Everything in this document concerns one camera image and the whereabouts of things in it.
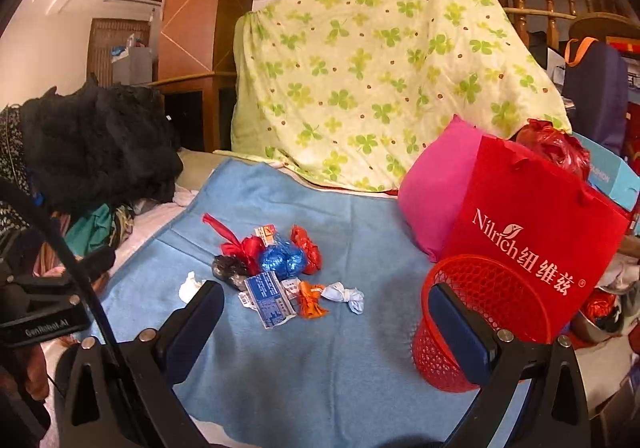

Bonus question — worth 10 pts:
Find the red paper bag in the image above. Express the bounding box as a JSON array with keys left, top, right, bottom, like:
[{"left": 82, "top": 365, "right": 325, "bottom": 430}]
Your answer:
[{"left": 440, "top": 135, "right": 632, "bottom": 329}]

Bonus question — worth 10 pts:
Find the orange wad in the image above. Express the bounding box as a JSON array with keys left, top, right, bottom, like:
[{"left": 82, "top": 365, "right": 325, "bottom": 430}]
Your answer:
[{"left": 297, "top": 282, "right": 330, "bottom": 319}]

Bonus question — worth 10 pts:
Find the light blue blanket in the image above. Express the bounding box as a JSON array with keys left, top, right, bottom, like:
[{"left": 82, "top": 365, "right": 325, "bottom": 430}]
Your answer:
[{"left": 92, "top": 158, "right": 531, "bottom": 434}]

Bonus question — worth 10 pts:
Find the metal basin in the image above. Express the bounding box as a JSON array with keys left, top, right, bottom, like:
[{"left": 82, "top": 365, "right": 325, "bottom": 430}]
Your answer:
[{"left": 570, "top": 298, "right": 631, "bottom": 344}]

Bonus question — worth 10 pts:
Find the red plastic bag wad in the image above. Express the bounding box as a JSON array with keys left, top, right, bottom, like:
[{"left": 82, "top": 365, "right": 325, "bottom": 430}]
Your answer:
[{"left": 202, "top": 213, "right": 266, "bottom": 273}]

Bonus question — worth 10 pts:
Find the round woven tray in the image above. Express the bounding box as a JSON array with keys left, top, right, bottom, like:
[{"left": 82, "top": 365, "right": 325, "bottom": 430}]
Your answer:
[{"left": 567, "top": 12, "right": 640, "bottom": 41}]

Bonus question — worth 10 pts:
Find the blue foil wad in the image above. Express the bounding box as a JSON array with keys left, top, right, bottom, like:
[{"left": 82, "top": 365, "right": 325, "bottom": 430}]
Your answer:
[{"left": 257, "top": 235, "right": 307, "bottom": 279}]

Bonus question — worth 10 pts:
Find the black cable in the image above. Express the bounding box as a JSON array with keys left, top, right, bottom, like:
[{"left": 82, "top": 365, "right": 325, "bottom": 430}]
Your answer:
[{"left": 0, "top": 180, "right": 126, "bottom": 369}]

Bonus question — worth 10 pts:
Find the blue and white packet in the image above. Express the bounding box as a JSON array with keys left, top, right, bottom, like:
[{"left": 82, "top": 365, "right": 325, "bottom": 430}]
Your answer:
[{"left": 238, "top": 270, "right": 297, "bottom": 329}]

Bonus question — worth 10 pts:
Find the red mesh plastic basket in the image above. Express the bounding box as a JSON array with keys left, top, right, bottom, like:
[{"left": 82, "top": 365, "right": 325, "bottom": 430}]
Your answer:
[{"left": 412, "top": 254, "right": 551, "bottom": 391}]

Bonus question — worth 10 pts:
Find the white tissue wad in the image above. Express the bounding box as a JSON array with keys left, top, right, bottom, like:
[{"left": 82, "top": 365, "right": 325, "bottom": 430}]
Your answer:
[{"left": 179, "top": 272, "right": 207, "bottom": 303}]

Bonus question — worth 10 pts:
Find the black fluffy garment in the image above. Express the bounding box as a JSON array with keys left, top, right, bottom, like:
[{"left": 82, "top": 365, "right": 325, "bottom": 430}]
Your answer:
[{"left": 20, "top": 75, "right": 185, "bottom": 213}]

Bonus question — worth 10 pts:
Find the clover print blanket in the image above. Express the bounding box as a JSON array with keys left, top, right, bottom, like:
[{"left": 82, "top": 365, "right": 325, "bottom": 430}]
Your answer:
[{"left": 231, "top": 0, "right": 573, "bottom": 193}]

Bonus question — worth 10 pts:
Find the black wad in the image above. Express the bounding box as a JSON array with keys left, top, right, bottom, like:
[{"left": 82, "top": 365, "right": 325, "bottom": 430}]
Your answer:
[{"left": 212, "top": 255, "right": 251, "bottom": 289}]

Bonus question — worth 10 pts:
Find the wooden cabinet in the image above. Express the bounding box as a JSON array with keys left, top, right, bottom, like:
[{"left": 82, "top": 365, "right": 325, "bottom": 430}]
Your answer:
[{"left": 150, "top": 72, "right": 236, "bottom": 151}]

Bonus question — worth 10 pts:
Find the navy bag with orange handles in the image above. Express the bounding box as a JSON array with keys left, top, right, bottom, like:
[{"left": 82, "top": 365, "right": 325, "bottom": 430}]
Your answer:
[{"left": 562, "top": 38, "right": 628, "bottom": 149}]

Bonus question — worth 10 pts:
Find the grey refrigerator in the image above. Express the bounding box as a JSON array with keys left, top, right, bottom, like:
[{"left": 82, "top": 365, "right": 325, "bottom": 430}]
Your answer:
[{"left": 111, "top": 45, "right": 153, "bottom": 86}]

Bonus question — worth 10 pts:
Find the light blue cardboard box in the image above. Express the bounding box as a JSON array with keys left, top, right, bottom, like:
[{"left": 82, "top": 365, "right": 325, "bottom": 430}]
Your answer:
[{"left": 570, "top": 130, "right": 640, "bottom": 211}]

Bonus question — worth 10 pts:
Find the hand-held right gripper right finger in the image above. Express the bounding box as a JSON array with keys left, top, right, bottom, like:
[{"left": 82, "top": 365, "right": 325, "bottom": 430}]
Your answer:
[{"left": 429, "top": 282, "right": 608, "bottom": 448}]

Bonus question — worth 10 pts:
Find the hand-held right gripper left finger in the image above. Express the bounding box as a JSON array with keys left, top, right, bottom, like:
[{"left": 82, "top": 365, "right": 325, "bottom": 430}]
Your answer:
[{"left": 55, "top": 280, "right": 226, "bottom": 448}]

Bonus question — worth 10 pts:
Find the large red plastic bag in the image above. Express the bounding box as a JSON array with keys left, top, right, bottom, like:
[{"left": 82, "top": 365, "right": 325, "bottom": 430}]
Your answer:
[{"left": 515, "top": 119, "right": 592, "bottom": 186}]

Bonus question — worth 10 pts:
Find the brown wooden pillar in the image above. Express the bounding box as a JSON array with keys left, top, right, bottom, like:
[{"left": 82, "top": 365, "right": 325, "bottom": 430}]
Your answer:
[{"left": 159, "top": 0, "right": 267, "bottom": 83}]

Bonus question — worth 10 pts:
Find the white knotted plastic bag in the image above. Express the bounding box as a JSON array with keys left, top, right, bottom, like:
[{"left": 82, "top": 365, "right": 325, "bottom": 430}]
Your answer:
[{"left": 321, "top": 282, "right": 365, "bottom": 316}]

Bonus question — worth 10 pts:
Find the pink pillow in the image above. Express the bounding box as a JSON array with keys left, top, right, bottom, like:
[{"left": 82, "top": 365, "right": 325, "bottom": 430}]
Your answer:
[{"left": 397, "top": 115, "right": 483, "bottom": 263}]

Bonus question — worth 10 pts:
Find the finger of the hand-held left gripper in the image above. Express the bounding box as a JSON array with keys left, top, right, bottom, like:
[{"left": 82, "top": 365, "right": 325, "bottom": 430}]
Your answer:
[{"left": 75, "top": 247, "right": 117, "bottom": 281}]

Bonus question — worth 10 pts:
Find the red-orange wad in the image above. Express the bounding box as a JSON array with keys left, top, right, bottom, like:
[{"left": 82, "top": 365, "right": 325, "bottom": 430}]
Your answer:
[{"left": 291, "top": 225, "right": 322, "bottom": 275}]

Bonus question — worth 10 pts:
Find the teal cloth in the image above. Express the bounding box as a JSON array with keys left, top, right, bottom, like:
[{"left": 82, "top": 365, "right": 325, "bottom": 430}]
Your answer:
[{"left": 65, "top": 205, "right": 118, "bottom": 256}]

